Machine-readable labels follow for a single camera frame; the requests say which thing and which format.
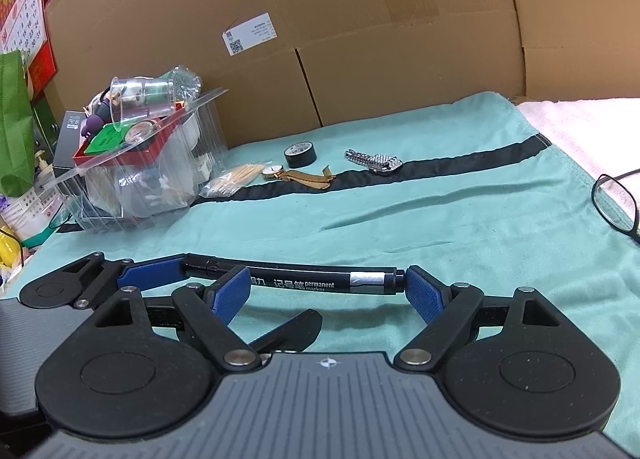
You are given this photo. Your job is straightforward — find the red tape roll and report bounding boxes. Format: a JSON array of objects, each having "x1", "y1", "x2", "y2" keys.
[{"x1": 125, "y1": 119, "x2": 158, "y2": 145}]

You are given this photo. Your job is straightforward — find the yellow mug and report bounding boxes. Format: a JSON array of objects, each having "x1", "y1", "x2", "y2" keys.
[{"x1": 0, "y1": 231, "x2": 22, "y2": 268}]

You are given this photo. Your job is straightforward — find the green paper bag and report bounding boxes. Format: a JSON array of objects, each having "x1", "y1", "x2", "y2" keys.
[{"x1": 0, "y1": 51, "x2": 35, "y2": 198}]

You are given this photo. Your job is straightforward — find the gold mesh band watch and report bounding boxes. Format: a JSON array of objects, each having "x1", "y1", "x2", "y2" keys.
[{"x1": 260, "y1": 164, "x2": 334, "y2": 190}]

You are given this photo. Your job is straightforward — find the white shipping label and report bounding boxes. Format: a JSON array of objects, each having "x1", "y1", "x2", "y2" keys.
[{"x1": 221, "y1": 13, "x2": 277, "y2": 56}]

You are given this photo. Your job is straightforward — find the black small box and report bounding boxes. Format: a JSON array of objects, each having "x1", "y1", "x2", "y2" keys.
[{"x1": 52, "y1": 112, "x2": 87, "y2": 178}]

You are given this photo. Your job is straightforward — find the clear plastic cup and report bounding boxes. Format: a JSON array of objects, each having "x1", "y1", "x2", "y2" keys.
[{"x1": 108, "y1": 77, "x2": 177, "y2": 131}]

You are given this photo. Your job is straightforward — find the black permanent marker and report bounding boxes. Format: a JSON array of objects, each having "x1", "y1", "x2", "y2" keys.
[{"x1": 181, "y1": 253, "x2": 405, "y2": 295}]

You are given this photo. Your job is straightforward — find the red wall calendar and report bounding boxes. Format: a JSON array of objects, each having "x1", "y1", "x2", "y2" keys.
[{"x1": 1, "y1": 0, "x2": 56, "y2": 96}]

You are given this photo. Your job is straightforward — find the black tape roll white core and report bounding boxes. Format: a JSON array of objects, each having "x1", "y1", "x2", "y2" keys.
[{"x1": 284, "y1": 141, "x2": 317, "y2": 169}]

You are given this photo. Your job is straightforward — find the black frame eyeglasses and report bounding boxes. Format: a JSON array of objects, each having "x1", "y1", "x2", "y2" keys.
[{"x1": 590, "y1": 169, "x2": 639, "y2": 243}]

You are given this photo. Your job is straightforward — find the teal cloth with black stripe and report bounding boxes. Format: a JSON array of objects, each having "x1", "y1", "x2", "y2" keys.
[{"x1": 9, "y1": 93, "x2": 639, "y2": 453}]

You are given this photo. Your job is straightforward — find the white basket organizer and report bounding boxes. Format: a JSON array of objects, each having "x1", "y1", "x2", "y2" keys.
[{"x1": 1, "y1": 188, "x2": 67, "y2": 249}]

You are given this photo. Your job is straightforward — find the pink white towel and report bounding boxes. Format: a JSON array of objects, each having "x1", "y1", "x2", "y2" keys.
[{"x1": 516, "y1": 97, "x2": 640, "y2": 235}]

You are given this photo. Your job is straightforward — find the large brown cardboard box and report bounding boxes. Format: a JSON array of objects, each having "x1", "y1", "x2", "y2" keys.
[{"x1": 46, "y1": 0, "x2": 639, "y2": 146}]

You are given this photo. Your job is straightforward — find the bag of wooden sticks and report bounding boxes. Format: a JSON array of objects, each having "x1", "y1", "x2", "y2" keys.
[{"x1": 198, "y1": 164, "x2": 265, "y2": 199}]

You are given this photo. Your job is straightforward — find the clear plastic storage bin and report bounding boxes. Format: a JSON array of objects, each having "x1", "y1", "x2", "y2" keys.
[{"x1": 44, "y1": 88, "x2": 228, "y2": 231}]

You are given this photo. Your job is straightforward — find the green box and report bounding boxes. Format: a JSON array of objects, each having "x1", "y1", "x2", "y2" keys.
[{"x1": 84, "y1": 123, "x2": 129, "y2": 156}]

